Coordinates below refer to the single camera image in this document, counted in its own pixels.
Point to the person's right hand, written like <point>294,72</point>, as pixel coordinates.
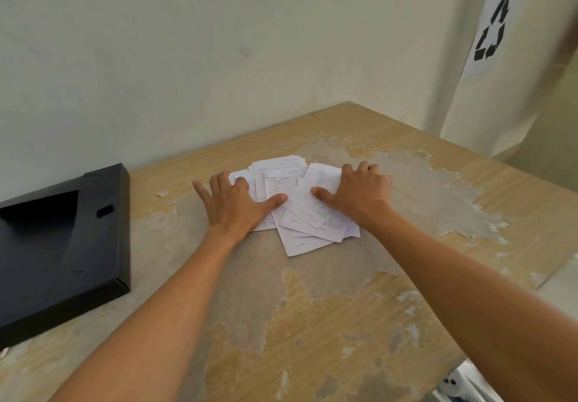
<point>363,196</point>

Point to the person's left middle finger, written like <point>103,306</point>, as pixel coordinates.
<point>225,179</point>

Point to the person's right middle finger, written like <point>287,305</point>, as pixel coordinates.
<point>364,167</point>

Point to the black plastic file box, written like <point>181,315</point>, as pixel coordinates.
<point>58,257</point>

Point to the person's left little finger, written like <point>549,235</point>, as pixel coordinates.
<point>201,191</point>

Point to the recycling symbol paper label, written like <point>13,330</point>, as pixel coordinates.
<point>492,31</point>

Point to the person's left forearm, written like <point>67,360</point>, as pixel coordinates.
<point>158,320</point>

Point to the pile of white paper slips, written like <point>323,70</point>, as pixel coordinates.
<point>300,230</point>

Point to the person's left hand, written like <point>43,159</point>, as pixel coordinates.
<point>230,210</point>

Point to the person's left thumb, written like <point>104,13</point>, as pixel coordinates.
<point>273,201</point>

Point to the person's right little finger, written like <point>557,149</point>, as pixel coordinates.
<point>387,181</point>

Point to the person's right thumb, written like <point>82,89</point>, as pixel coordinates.
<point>324,194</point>

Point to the person's right forearm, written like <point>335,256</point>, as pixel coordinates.
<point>474,307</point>

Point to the white power strip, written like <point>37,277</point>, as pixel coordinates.
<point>454,383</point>

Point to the white recycling bin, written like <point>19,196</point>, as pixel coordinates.
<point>501,108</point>

